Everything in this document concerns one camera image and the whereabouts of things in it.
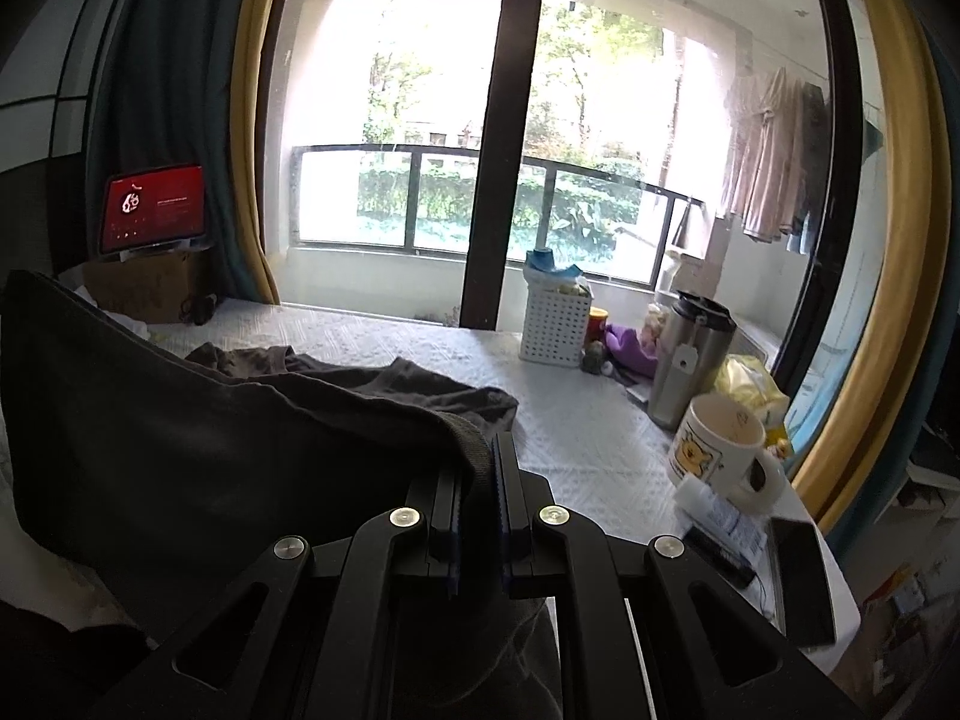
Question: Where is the yellow plastic bag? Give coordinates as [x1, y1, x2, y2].
[712, 356, 792, 458]

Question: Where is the purple plush toy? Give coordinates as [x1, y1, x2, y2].
[604, 322, 661, 380]

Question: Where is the stainless steel tumbler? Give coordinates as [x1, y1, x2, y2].
[646, 289, 738, 432]

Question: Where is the brown cardboard box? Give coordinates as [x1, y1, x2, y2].
[81, 249, 211, 325]

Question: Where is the dark grey t-shirt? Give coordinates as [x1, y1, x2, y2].
[0, 270, 563, 720]

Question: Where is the hanging pink garment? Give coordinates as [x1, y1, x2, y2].
[720, 67, 807, 241]

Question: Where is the hanging dark garment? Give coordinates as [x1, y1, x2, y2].
[784, 79, 833, 256]

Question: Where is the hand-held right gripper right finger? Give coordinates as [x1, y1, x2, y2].
[491, 433, 848, 720]

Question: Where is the white tube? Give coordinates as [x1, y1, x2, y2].
[675, 476, 766, 563]

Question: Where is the yellow curtain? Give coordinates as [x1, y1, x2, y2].
[229, 0, 301, 306]
[791, 0, 946, 533]

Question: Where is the dark brown sliding door frame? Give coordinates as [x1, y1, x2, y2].
[459, 0, 856, 391]

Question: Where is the black balcony railing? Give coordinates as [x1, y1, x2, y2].
[291, 144, 706, 252]

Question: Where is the white mug with bear print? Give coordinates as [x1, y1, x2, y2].
[666, 394, 786, 515]

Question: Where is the white perforated basket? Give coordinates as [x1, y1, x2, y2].
[521, 281, 593, 368]

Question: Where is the tablet with red screen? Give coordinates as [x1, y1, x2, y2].
[100, 163, 209, 256]

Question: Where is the small black box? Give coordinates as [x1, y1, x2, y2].
[682, 525, 758, 590]

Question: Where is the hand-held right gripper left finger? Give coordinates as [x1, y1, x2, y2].
[97, 465, 470, 720]

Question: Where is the blue packet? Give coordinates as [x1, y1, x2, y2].
[525, 246, 582, 282]

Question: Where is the black smartphone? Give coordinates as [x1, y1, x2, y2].
[769, 517, 837, 646]

